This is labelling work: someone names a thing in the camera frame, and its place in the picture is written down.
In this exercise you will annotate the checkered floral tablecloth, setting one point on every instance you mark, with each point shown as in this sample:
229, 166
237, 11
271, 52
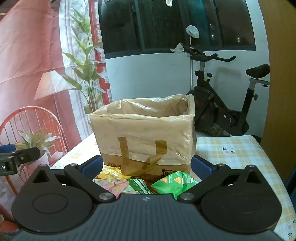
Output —
236, 152

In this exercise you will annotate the green chip bag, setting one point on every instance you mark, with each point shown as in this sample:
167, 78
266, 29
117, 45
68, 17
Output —
176, 183

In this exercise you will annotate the red printed wall curtain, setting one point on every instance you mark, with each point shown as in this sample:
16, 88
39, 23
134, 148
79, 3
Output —
53, 76

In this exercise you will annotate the cardboard box with plastic liner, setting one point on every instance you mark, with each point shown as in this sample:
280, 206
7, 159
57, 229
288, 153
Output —
145, 136

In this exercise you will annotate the dark window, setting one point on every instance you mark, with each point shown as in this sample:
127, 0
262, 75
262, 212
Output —
145, 27

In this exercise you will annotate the pink green snack bag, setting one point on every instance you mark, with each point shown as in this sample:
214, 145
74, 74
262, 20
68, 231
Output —
124, 186

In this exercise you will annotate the wooden door panel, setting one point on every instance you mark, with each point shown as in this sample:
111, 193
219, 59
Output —
278, 139

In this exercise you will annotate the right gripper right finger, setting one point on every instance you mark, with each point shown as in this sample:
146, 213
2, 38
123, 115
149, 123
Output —
211, 177

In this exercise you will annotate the yellow snack bag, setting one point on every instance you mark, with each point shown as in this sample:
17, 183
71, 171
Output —
111, 172

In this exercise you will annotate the black exercise bike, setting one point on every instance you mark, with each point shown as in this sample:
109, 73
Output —
210, 109

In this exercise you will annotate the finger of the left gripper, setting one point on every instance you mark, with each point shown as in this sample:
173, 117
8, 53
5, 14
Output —
26, 155
7, 148

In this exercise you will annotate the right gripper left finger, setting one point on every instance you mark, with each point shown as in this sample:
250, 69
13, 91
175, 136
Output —
82, 176

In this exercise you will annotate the white plastic bag on pole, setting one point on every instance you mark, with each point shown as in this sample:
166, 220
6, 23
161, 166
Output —
192, 31

